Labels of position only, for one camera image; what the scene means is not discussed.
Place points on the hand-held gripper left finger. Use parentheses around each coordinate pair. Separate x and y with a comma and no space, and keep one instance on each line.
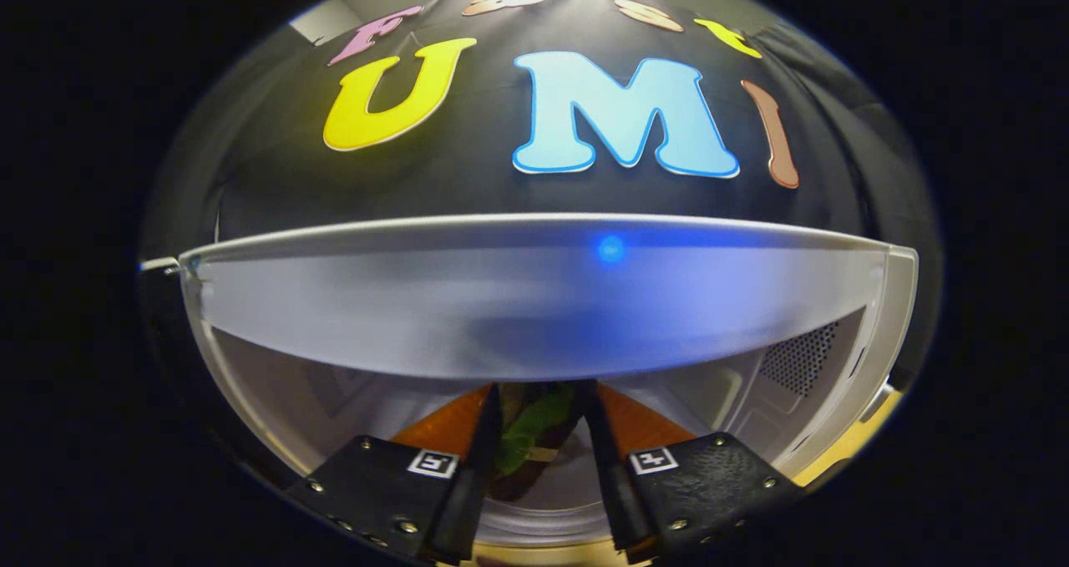
(480,458)

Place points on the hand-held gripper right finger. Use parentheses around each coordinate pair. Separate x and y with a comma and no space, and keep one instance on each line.
(605,458)

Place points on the brown bread lettuce sandwich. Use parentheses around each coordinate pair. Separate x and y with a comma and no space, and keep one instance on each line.
(534,421)

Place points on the white microwave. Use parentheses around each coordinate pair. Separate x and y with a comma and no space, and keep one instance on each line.
(534,300)

